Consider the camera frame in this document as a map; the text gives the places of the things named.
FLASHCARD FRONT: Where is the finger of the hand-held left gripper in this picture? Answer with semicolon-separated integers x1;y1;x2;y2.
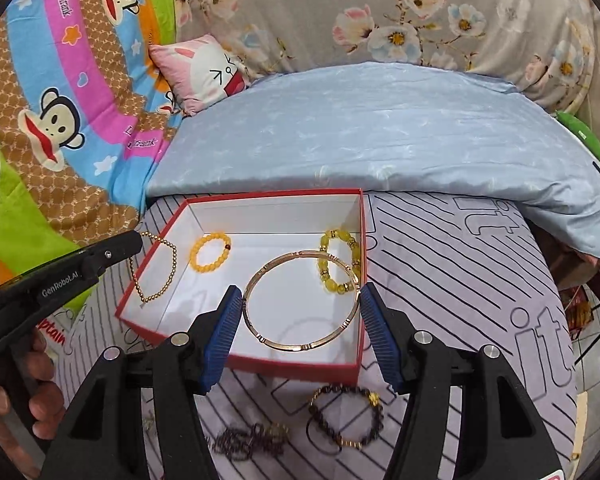
0;230;145;359

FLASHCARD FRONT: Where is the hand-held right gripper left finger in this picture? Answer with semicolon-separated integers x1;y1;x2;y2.
39;285;244;480

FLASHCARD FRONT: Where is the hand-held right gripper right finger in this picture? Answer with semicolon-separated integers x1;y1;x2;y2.
358;284;563;480

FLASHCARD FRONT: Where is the gold bangle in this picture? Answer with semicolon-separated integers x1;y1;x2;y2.
242;249;362;352

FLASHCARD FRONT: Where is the dark bead bracelet gold charm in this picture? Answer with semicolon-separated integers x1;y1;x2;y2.
307;384;385;450

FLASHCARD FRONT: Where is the gold bead chain bracelet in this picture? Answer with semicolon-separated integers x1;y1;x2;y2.
129;231;178;304

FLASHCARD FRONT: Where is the dark bead necklace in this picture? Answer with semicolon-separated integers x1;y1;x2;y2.
207;422;291;458

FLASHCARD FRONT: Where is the red cardboard box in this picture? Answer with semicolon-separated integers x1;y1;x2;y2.
115;187;368;376

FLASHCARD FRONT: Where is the person's left hand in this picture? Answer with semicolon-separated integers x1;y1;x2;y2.
0;332;66;480

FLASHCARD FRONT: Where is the colourful monkey print blanket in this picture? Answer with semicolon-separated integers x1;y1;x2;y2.
0;0;186;311

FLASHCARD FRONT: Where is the light blue pillow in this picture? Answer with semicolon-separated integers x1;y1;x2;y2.
145;61;600;263

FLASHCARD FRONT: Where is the pink rabbit pillow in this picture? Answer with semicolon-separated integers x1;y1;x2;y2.
149;34;251;115

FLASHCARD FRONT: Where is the green cushion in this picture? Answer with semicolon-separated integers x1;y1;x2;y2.
555;110;600;176

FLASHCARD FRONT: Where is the grey floral blanket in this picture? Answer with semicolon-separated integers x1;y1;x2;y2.
172;0;598;116

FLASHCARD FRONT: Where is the yellow bead bracelet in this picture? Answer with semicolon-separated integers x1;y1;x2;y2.
319;228;363;293

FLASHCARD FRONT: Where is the orange bead bracelet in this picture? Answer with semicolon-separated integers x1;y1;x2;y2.
189;232;232;273

